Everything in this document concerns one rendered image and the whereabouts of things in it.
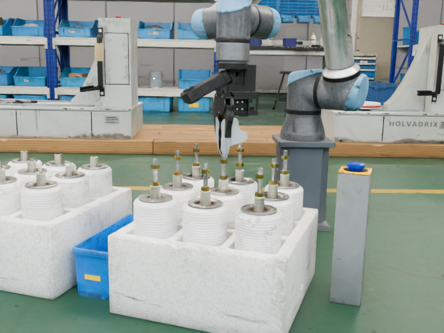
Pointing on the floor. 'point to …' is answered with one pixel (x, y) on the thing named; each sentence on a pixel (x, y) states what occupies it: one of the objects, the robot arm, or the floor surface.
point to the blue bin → (96, 261)
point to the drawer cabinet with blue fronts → (367, 65)
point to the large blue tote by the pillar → (380, 91)
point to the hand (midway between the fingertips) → (221, 151)
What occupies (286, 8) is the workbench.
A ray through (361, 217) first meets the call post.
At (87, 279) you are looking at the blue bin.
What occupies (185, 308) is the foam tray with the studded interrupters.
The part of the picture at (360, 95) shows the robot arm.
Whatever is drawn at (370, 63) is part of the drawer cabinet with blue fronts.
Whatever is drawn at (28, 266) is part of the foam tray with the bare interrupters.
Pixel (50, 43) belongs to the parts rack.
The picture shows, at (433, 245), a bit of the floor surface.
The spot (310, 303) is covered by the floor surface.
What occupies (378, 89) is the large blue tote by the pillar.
